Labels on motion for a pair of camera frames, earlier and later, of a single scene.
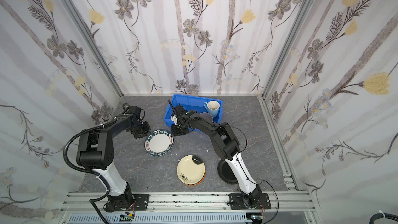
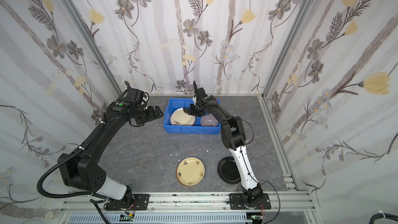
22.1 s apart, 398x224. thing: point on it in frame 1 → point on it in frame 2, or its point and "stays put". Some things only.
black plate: (226, 173) stays put
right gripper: (179, 128) → (195, 110)
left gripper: (140, 129) → (154, 112)
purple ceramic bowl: (207, 115) stays put
